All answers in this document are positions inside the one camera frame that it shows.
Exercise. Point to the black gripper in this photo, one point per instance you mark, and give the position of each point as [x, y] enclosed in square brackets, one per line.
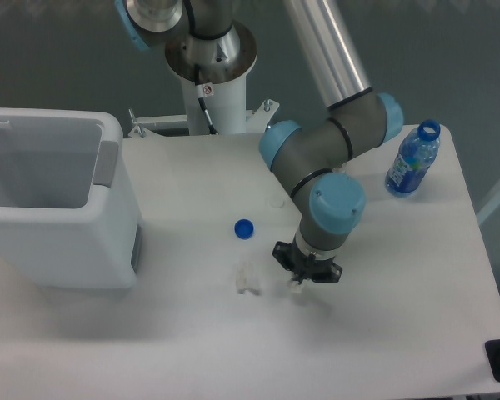
[306, 267]

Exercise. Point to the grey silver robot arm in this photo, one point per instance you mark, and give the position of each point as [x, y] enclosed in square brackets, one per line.
[212, 53]

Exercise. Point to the blue bottle cap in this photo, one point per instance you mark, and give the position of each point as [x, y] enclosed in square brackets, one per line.
[244, 228]

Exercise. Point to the clear green label bottle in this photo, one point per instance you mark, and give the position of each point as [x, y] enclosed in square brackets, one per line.
[341, 169]

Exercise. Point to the blue plastic bottle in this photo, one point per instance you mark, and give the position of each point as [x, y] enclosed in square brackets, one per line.
[415, 156]

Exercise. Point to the white trash bin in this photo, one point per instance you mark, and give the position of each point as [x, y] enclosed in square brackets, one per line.
[69, 217]

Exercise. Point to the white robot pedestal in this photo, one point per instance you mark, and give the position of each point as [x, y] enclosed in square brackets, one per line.
[212, 109]

